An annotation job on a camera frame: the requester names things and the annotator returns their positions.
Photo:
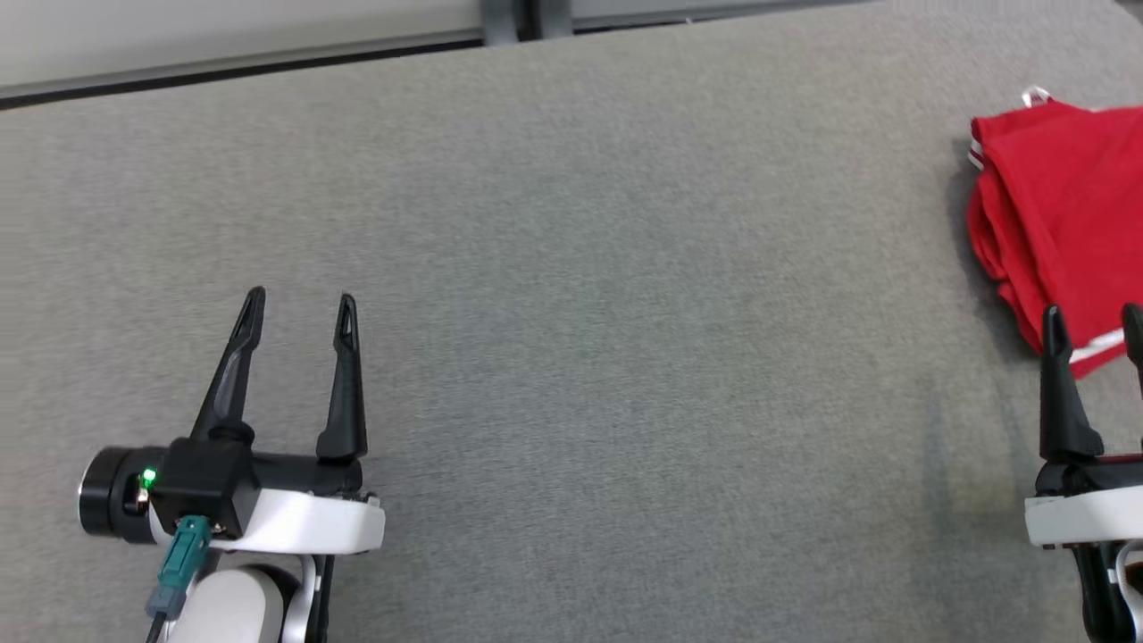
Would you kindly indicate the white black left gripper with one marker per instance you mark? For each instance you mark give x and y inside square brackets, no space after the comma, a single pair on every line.
[312,518]

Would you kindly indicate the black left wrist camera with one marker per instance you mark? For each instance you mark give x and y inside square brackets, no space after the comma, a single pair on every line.
[205,478]

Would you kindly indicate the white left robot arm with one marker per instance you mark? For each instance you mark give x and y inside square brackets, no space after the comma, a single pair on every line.
[232,607]

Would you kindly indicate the grey partition base rail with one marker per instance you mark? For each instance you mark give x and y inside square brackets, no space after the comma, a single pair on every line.
[223,62]

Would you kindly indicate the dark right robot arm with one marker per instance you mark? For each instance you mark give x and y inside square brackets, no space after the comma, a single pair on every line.
[1103,598]

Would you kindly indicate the grey partition post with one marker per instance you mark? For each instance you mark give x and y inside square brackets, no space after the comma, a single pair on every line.
[500,18]

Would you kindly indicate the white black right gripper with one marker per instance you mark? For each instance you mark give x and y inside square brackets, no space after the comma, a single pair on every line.
[1089,518]

